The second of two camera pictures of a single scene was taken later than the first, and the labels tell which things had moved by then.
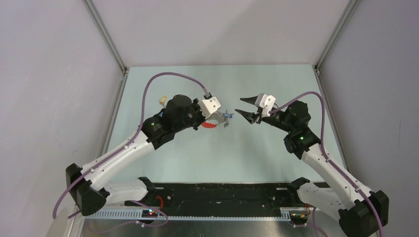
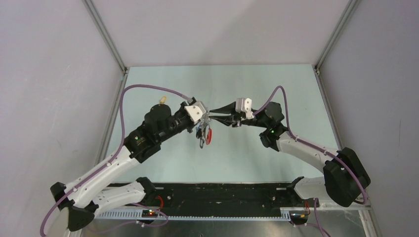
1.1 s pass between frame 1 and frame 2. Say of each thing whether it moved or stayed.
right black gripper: moved
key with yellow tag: stayed
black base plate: stayed
